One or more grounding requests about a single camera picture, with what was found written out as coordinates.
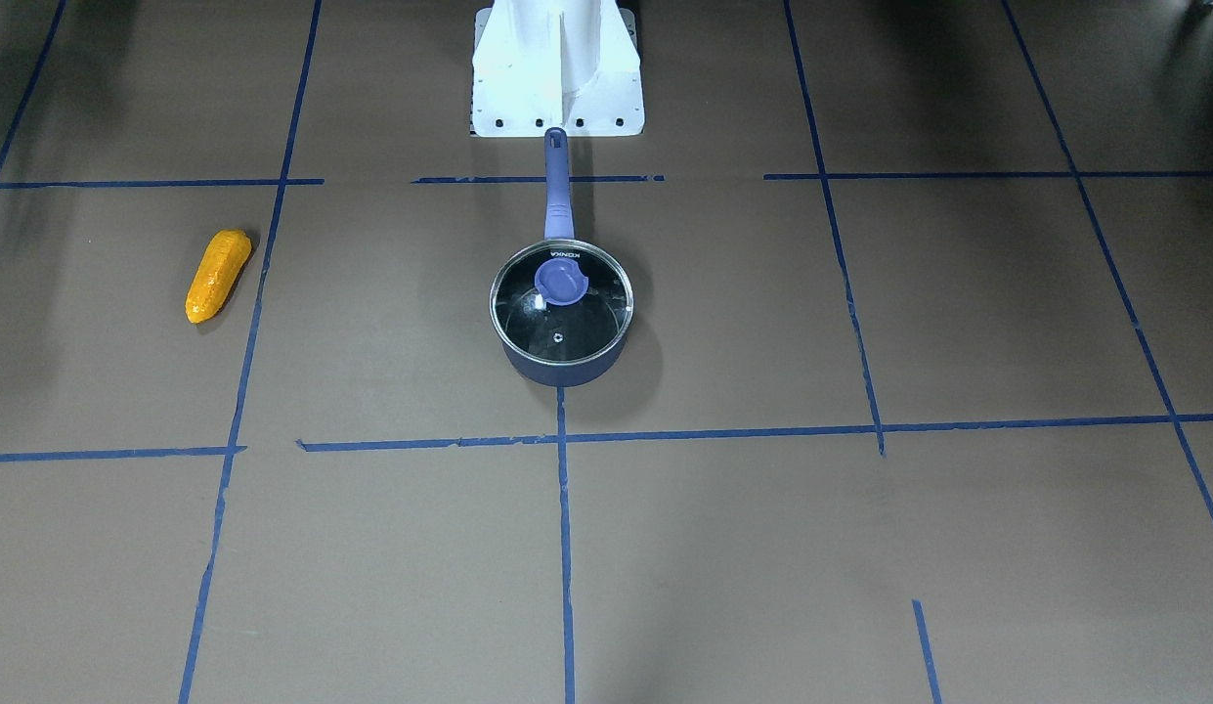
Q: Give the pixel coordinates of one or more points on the glass pot lid purple knob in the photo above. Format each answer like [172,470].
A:
[562,302]

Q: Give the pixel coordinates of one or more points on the yellow toy corn cob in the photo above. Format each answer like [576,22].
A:
[216,274]

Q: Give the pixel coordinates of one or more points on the dark blue saucepan purple handle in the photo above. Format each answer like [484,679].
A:
[558,222]

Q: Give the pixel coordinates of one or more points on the white camera stand base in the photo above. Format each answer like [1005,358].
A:
[571,64]

